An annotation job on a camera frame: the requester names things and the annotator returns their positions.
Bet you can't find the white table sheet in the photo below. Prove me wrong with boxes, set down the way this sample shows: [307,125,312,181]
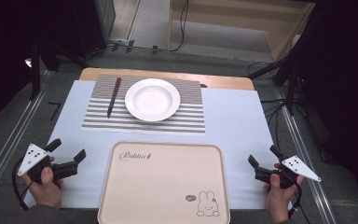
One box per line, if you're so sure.
[22,79,294,210]

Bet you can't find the black floor cables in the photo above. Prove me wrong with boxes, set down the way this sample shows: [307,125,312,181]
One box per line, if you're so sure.
[260,96,293,151]

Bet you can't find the striped placemat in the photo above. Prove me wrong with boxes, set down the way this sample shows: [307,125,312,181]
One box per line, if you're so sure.
[81,74,207,135]

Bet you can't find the black hanging cable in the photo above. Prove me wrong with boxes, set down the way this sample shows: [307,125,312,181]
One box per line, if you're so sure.
[168,0,190,53]

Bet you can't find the dark cabinet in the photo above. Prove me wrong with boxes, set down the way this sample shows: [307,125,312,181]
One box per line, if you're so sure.
[71,0,117,59]

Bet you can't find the left hand-held gripper cable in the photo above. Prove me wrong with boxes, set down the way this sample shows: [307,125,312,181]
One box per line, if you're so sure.
[11,157,34,212]

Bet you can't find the metal floor rail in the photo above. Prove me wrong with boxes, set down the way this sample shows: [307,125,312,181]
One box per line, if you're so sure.
[273,87,339,224]
[0,70,57,210]

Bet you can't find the person's right hand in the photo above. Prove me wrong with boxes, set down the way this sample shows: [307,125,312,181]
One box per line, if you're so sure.
[264,162,306,224]

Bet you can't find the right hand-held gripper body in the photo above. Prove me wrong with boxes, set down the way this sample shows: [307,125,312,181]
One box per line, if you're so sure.
[254,154,323,190]

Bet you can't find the person's left hand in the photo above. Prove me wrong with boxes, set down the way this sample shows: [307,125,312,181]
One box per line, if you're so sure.
[21,156,65,209]

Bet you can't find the white round plate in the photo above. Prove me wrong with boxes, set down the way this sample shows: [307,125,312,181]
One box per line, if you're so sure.
[124,77,181,122]

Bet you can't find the light wooden shelf unit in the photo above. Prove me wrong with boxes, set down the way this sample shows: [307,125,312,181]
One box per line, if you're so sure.
[167,0,317,63]

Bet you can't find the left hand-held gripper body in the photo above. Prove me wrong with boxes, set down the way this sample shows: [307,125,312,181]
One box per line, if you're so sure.
[17,143,79,185]

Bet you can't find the wooden table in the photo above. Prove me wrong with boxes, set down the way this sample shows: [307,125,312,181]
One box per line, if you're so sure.
[78,67,256,91]

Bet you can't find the beige tray with rabbit print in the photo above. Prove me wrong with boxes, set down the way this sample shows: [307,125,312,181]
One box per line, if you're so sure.
[97,140,232,224]

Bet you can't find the brown-handled table knife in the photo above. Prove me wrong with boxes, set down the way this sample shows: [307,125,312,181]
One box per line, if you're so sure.
[106,77,122,119]

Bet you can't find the hand-held gripper cable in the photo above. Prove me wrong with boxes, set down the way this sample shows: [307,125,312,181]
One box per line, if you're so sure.
[11,157,34,212]
[287,174,311,224]

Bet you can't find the black stand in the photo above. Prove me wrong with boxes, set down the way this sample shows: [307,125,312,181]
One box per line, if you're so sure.
[247,46,310,117]
[27,39,90,101]

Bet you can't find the right hand-held gripper cable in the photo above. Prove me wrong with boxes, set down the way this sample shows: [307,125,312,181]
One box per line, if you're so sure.
[287,174,311,224]

